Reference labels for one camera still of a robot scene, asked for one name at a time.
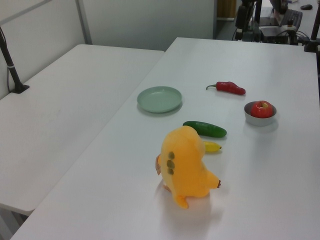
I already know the yellow banana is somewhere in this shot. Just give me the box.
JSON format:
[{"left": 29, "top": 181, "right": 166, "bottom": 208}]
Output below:
[{"left": 202, "top": 141, "right": 223, "bottom": 153}]

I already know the pale green plastic plate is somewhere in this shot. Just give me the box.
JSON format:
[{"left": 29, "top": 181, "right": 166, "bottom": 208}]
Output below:
[{"left": 136, "top": 86, "right": 183, "bottom": 114}]

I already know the green cucumber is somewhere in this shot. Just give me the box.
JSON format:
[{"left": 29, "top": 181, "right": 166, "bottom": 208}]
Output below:
[{"left": 182, "top": 120, "right": 228, "bottom": 138}]

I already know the orange plush toy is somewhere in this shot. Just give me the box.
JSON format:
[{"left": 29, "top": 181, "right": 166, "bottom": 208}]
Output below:
[{"left": 154, "top": 125, "right": 222, "bottom": 210}]

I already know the red chili pepper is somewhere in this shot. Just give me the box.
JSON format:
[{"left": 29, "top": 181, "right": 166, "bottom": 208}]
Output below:
[{"left": 205, "top": 81, "right": 247, "bottom": 96}]

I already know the round metal bowl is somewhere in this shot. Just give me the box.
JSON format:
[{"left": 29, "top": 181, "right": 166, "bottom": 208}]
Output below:
[{"left": 244, "top": 100, "right": 278, "bottom": 127}]

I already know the red apple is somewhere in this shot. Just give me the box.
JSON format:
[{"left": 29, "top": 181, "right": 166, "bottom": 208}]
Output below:
[{"left": 250, "top": 100, "right": 273, "bottom": 118}]

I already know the brown wooden cabinet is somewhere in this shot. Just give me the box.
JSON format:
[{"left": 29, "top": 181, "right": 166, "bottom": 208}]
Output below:
[{"left": 216, "top": 0, "right": 237, "bottom": 20}]

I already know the black box device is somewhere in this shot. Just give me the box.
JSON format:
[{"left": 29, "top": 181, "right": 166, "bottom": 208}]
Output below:
[{"left": 234, "top": 4, "right": 251, "bottom": 41}]

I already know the grey flat box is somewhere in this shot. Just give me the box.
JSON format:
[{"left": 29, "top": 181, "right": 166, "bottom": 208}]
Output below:
[{"left": 259, "top": 25, "right": 291, "bottom": 44}]

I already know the black pole stand with base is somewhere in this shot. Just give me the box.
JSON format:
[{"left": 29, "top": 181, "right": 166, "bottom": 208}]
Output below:
[{"left": 0, "top": 24, "right": 30, "bottom": 94}]

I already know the dark keyboard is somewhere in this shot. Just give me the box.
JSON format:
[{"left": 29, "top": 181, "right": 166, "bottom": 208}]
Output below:
[{"left": 281, "top": 9, "right": 304, "bottom": 30}]

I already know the black pole with table clamp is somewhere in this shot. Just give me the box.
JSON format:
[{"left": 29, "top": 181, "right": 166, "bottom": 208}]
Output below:
[{"left": 303, "top": 0, "right": 320, "bottom": 53}]

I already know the grey metal partition post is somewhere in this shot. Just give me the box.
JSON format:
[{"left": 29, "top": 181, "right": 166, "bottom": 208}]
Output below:
[{"left": 75, "top": 0, "right": 93, "bottom": 46}]

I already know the black vertical post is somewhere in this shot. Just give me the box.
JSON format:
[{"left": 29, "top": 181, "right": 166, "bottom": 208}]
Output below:
[{"left": 252, "top": 0, "right": 263, "bottom": 42}]

